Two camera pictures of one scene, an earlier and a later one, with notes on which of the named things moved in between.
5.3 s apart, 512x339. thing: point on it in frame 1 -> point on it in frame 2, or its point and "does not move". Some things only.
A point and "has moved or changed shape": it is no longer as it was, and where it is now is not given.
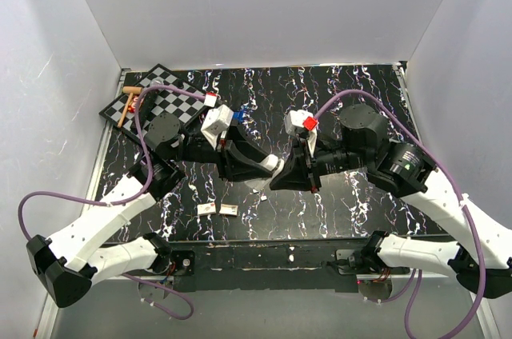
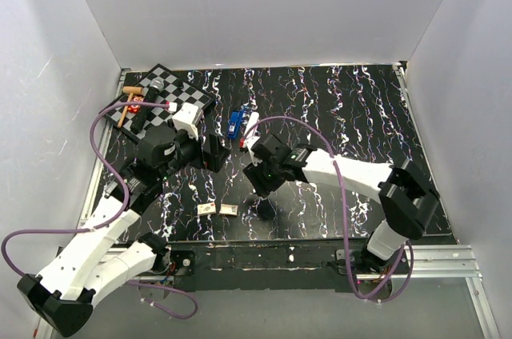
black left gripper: [235, 153] -> [213, 159]
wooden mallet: [131, 90] does not move
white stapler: [274, 165] has moved or changed shape
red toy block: [134, 103] does not move
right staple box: [229, 209] does not move
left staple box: [206, 209] does not move
